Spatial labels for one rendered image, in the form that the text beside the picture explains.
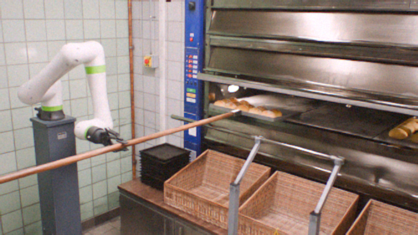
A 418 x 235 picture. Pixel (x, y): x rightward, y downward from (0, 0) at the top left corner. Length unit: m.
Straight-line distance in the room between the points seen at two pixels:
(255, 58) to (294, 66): 0.29
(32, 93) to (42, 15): 0.87
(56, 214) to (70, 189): 0.17
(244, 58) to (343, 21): 0.72
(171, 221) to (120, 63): 1.47
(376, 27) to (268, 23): 0.67
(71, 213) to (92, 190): 0.84
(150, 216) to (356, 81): 1.64
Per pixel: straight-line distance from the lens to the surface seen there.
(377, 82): 2.36
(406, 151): 2.39
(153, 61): 3.30
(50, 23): 3.18
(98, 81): 2.35
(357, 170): 2.50
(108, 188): 3.74
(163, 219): 2.84
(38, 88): 2.41
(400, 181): 2.44
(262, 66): 2.68
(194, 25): 3.00
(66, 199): 2.78
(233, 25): 2.80
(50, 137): 2.59
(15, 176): 1.82
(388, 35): 2.32
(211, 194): 2.94
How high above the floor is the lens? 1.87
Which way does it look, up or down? 15 degrees down
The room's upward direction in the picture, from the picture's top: 1 degrees clockwise
